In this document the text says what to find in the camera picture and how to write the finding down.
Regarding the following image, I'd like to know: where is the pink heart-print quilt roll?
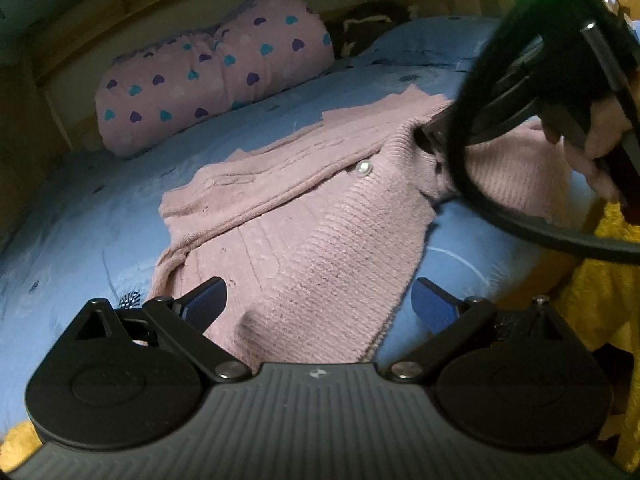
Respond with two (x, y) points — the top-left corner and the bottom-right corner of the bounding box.
(95, 0), (335, 158)

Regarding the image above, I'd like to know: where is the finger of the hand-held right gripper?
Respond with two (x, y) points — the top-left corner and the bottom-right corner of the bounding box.
(414, 102), (453, 158)

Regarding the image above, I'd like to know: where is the blue floral pillow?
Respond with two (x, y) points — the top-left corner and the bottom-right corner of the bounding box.
(370, 16), (506, 68)

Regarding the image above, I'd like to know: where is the pink knitted cardigan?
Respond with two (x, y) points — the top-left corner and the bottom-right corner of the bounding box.
(149, 85), (573, 363)

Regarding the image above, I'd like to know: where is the dark cloth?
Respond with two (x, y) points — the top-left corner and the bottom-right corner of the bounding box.
(340, 2), (416, 58)

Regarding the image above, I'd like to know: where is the person's right hand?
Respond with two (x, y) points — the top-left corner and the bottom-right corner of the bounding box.
(530, 35), (637, 202)

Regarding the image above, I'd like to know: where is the wooden bed frame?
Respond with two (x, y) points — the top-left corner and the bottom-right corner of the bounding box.
(20, 0), (481, 151)

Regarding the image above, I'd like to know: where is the black cable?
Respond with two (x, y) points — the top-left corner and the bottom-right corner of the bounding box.
(446, 0), (640, 263)

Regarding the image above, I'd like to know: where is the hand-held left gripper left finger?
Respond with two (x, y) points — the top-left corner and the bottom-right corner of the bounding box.
(69, 276), (252, 384)

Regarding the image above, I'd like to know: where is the yellow fuzzy cloth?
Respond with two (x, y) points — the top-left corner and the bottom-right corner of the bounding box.
(0, 200), (640, 473)

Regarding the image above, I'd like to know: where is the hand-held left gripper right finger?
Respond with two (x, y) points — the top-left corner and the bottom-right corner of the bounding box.
(386, 276), (577, 383)

